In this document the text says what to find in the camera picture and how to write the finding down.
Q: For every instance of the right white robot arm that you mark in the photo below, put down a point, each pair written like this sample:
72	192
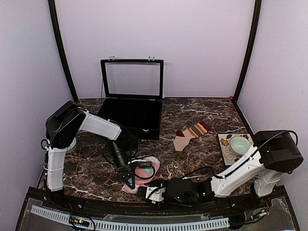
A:
274	153

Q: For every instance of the white slotted cable duct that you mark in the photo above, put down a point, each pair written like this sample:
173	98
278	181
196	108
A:
135	223

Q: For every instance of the left green circuit board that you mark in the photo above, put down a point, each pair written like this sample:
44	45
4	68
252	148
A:
78	222

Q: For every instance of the pale green ceramic bowl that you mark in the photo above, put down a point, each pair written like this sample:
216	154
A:
72	146

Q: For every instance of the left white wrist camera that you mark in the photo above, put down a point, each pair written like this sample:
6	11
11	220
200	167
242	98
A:
142	164

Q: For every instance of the black frame post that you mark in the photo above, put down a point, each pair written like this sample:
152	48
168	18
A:
249	50
60	48

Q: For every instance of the floral square coaster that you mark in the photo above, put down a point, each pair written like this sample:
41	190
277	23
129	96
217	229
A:
228	155

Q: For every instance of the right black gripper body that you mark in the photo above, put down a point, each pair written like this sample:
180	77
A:
187	203

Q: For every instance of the black display case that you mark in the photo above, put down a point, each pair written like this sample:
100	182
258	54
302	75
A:
133	90

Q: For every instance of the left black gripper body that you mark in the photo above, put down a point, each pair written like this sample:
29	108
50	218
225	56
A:
118	150

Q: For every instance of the pink patterned sock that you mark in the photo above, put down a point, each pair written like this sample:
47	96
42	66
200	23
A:
143	175

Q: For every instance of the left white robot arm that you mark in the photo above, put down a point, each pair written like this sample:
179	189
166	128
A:
61	130

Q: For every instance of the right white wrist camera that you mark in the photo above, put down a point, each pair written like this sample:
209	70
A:
155	194

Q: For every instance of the black front rail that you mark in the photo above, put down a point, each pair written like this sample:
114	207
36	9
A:
232	206

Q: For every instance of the right circuit board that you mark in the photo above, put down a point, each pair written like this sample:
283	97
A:
260	214

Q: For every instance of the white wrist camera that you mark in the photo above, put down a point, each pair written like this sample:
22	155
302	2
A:
155	194
142	164

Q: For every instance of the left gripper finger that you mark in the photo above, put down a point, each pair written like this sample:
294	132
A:
126	177
131	179

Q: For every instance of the right black frame post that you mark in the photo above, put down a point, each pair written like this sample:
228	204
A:
249	50

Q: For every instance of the left black frame post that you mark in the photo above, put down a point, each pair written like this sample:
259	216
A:
60	48

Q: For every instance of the striped beige sock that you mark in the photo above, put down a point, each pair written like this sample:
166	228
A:
182	138

